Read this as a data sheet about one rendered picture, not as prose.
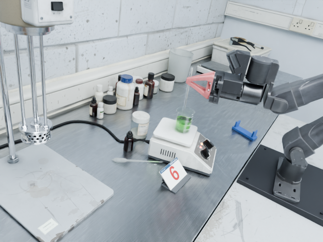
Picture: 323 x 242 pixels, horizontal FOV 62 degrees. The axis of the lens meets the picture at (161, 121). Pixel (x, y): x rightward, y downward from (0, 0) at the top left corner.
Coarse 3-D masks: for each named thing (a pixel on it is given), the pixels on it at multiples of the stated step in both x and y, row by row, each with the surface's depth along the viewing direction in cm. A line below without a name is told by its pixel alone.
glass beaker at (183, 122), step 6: (180, 108) 82; (186, 108) 83; (180, 114) 79; (186, 114) 78; (192, 114) 79; (180, 120) 80; (186, 120) 79; (192, 120) 81; (174, 126) 83; (180, 126) 81; (186, 126) 81; (180, 132) 82; (186, 132) 82
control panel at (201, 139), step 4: (200, 136) 87; (200, 140) 86; (204, 140) 87; (200, 144) 84; (196, 148) 81; (200, 148) 82; (204, 148) 84; (212, 148) 87; (196, 152) 79; (212, 152) 86; (200, 156) 80; (212, 156) 84; (204, 160) 79; (208, 160) 81; (212, 160) 83; (208, 164) 79
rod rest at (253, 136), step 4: (236, 124) 108; (232, 128) 109; (236, 128) 108; (240, 128) 108; (240, 132) 106; (244, 132) 106; (248, 132) 107; (256, 132) 103; (248, 136) 104; (252, 136) 103; (256, 136) 105; (252, 140) 103
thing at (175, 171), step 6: (174, 162) 78; (168, 168) 75; (174, 168) 77; (180, 168) 78; (162, 174) 73; (168, 174) 74; (174, 174) 76; (180, 174) 77; (168, 180) 73; (174, 180) 75
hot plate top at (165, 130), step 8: (168, 120) 88; (160, 128) 83; (168, 128) 84; (192, 128) 86; (160, 136) 79; (168, 136) 80; (176, 136) 80; (184, 136) 81; (192, 136) 82; (184, 144) 78
